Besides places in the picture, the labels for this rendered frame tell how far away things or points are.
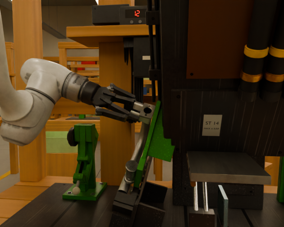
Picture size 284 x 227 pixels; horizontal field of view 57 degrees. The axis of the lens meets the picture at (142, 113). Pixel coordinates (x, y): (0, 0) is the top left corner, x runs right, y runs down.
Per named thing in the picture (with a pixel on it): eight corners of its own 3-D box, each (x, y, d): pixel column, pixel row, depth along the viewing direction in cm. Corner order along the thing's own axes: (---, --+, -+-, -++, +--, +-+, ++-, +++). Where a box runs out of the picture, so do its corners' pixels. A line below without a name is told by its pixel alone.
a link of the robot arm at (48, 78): (77, 79, 94) (60, 111, 89) (37, 64, 94) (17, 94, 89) (73, 63, 84) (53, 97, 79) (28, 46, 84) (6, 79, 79)
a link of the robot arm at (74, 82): (74, 66, 86) (91, 72, 85) (75, 84, 93) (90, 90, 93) (61, 85, 80) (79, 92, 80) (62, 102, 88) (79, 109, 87)
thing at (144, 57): (178, 76, 97) (179, 34, 95) (133, 76, 99) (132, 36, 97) (178, 78, 109) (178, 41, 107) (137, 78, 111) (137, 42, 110)
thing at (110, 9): (129, 22, 101) (129, 3, 100) (91, 23, 103) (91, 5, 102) (132, 26, 108) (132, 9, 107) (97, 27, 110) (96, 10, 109)
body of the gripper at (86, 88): (78, 93, 81) (106, 103, 81) (90, 74, 86) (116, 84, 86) (78, 106, 87) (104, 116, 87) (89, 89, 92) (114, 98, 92)
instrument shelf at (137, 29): (322, 30, 88) (322, 18, 88) (66, 37, 100) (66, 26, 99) (290, 43, 113) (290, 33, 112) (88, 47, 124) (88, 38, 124)
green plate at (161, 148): (165, 180, 74) (186, 108, 71) (137, 171, 74) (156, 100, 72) (167, 167, 85) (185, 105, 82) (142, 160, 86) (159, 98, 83)
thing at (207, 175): (271, 190, 53) (271, 176, 53) (190, 187, 55) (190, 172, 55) (231, 147, 91) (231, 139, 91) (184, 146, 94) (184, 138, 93)
